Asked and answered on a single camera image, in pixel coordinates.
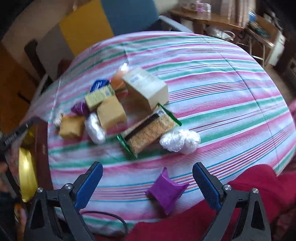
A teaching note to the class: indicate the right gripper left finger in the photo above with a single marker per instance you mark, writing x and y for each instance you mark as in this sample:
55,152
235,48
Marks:
42,222

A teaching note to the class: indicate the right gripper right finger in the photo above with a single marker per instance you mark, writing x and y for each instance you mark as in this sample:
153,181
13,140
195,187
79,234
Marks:
208,185

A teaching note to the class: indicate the gold tray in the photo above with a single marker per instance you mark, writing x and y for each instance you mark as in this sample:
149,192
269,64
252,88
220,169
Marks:
27,167

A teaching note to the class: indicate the purple snack packet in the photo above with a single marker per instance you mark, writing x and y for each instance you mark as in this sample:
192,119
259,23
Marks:
81,109

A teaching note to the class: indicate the small white plastic bag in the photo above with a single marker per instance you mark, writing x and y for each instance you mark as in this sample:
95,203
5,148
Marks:
94,129

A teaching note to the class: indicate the green tea box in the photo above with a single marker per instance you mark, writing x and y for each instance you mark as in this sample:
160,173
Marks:
93,99

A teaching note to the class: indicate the blue tissue packet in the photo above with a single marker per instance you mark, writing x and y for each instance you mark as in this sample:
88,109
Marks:
99,83

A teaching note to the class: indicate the yellow sponge block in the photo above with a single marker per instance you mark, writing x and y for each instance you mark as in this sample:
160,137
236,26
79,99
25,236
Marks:
110,112

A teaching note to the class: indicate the white plastic bag ball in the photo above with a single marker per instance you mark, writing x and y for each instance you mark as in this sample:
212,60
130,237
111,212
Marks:
180,140

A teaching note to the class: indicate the green cracker packet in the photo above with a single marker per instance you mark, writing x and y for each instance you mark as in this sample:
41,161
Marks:
139,136

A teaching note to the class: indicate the wooden wardrobe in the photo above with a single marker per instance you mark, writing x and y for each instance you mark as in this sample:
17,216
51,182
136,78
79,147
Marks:
17,90

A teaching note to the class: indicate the grey yellow blue headboard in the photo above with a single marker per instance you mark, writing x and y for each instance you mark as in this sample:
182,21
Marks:
91,23

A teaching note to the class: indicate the orange round container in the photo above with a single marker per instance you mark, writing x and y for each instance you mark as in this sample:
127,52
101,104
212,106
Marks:
116,81

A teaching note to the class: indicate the striped bed sheet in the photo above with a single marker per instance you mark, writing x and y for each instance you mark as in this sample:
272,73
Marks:
215,89

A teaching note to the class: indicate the large beige cardboard box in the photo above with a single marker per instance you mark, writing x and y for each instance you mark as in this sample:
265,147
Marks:
147,89

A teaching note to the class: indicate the wooden desk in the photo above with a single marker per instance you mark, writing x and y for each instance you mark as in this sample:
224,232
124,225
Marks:
200,19

